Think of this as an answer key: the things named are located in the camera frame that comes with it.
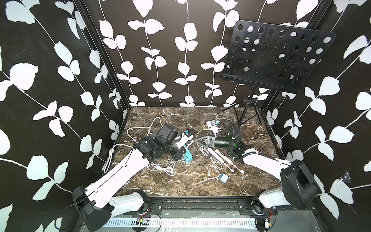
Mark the black music stand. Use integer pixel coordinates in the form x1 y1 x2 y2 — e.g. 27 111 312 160
221 19 337 138

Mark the white charging cable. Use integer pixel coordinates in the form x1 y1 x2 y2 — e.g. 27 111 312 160
196 126 225 170

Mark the teal wall charger cube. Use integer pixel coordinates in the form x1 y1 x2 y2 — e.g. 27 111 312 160
218 173 229 183

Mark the black front rail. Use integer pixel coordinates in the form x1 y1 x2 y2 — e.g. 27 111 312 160
81 197 317 218

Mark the pink electric toothbrush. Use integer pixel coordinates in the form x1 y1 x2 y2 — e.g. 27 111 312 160
215 149 245 174

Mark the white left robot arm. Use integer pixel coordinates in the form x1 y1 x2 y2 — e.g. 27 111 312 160
72 135 189 232

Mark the teal power strip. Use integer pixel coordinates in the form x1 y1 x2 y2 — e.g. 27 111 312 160
183 149 193 162

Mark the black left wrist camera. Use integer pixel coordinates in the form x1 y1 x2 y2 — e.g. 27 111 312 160
158 123 180 143

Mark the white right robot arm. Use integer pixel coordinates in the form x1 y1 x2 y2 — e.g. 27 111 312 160
195 131 321 216

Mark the white tangled thin cable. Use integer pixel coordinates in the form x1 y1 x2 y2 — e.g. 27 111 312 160
146 159 177 177

